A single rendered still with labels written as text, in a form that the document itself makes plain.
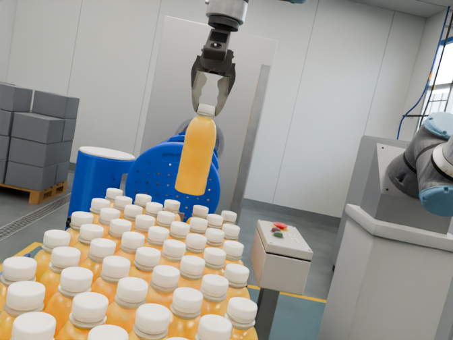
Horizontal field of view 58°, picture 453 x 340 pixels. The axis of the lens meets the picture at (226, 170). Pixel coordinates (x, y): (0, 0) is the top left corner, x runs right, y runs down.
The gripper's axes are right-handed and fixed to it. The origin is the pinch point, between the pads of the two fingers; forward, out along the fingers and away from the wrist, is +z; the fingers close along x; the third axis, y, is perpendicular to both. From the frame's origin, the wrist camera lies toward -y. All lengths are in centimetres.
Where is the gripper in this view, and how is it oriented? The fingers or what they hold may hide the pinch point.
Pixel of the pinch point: (206, 108)
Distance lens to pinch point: 95.6
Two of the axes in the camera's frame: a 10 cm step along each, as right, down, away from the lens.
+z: -2.0, 9.7, 1.3
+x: -9.8, -2.0, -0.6
